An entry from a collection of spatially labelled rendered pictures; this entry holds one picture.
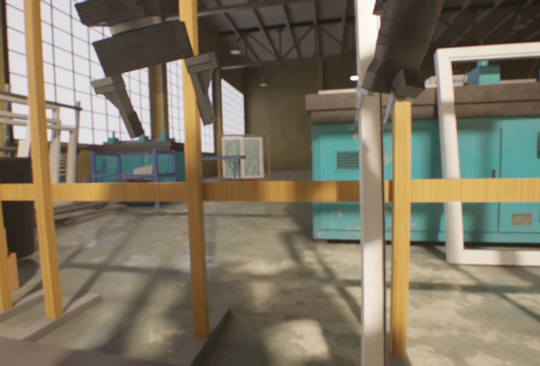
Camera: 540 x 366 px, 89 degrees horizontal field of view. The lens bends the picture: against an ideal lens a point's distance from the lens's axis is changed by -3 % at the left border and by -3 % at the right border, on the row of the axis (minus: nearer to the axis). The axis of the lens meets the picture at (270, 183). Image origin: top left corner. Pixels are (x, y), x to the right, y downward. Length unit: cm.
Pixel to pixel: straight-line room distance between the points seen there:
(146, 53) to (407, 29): 36
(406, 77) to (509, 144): 222
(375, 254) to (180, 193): 71
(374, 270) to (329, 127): 169
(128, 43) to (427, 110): 216
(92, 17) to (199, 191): 74
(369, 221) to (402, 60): 41
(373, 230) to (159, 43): 61
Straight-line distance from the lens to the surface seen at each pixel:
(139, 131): 54
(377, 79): 47
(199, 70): 46
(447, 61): 247
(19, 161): 281
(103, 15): 43
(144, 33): 48
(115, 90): 52
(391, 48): 48
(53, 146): 507
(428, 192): 103
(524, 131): 269
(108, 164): 750
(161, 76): 1233
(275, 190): 100
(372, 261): 77
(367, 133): 78
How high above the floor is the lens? 69
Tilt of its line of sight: 4 degrees down
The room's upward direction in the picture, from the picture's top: 1 degrees counter-clockwise
